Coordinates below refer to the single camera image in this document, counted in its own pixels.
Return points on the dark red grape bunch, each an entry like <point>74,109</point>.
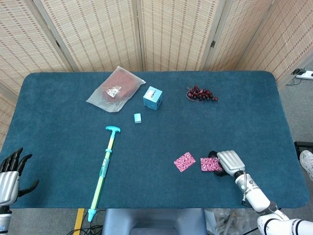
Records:
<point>201,94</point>

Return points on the yellow floor tape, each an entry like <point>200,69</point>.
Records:
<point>78,220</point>

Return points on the white power strip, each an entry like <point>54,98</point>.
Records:
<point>306,74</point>

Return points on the black screen hinge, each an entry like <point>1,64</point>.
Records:
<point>58,44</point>
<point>213,44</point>

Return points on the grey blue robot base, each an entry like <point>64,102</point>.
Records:
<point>154,220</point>

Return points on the light blue cardboard box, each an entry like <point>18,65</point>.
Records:
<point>151,98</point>

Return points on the plastic bag with red cloth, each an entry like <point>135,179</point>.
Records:
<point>117,83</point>

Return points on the pink patterned rectangular block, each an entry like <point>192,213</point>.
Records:
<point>209,164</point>
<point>184,162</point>

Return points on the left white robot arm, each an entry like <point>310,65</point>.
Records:
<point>4,219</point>

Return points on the black floor box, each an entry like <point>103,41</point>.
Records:
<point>303,146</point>

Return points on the green blue water pump toy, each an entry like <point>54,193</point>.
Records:
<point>104,169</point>

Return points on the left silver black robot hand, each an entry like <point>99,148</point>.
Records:
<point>8,186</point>

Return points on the white sneaker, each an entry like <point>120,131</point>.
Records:
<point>307,162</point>

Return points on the small blue white cube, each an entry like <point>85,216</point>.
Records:
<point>137,118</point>

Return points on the clear crumpled plastic bag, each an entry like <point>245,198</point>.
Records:
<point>227,220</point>

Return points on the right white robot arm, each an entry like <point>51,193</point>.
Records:
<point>255,195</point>

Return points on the blue table cloth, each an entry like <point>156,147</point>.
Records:
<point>156,137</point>

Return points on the woven bamboo folding screen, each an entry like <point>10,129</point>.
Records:
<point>97,31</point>

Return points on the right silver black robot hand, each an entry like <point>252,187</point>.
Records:
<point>231,161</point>

